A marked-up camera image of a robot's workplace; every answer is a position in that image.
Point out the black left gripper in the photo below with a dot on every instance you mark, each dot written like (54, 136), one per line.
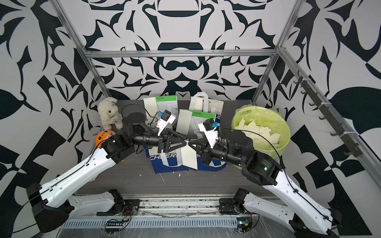
(165, 140)

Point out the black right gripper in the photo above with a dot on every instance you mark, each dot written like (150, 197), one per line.
(204, 149)

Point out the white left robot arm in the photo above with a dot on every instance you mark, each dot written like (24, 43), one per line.
(54, 202)

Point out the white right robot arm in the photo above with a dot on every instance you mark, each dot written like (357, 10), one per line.
(299, 213)

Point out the blue white front left bag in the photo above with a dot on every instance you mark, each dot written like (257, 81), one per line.
(165, 162)

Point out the blue white front right bag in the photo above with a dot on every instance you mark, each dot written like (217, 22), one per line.
(214, 166)

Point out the green white middle bag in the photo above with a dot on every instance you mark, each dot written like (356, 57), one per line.
(188, 121)

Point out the green white bag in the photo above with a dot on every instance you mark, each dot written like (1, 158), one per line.
(169, 103)
(188, 121)

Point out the green white back left bag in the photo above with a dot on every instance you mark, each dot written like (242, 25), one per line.
(169, 103)

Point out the white blue back right bag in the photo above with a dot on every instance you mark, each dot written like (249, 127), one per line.
(202, 103)

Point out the torn paper pieces in bin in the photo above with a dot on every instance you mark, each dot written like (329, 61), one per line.
(263, 138)

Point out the green plastic bin liner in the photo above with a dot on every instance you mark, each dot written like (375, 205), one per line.
(266, 118)

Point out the white plush rabbit toy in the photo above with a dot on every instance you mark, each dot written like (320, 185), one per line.
(109, 114)

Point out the orange plush monster toy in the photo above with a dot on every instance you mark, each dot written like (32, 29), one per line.
(103, 136)

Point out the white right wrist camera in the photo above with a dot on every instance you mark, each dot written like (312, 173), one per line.
(210, 129)

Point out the black wall hook rail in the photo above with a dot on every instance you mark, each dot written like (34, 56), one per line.
(332, 116)

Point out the aluminium frame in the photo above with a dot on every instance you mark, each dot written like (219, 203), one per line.
(368, 160)

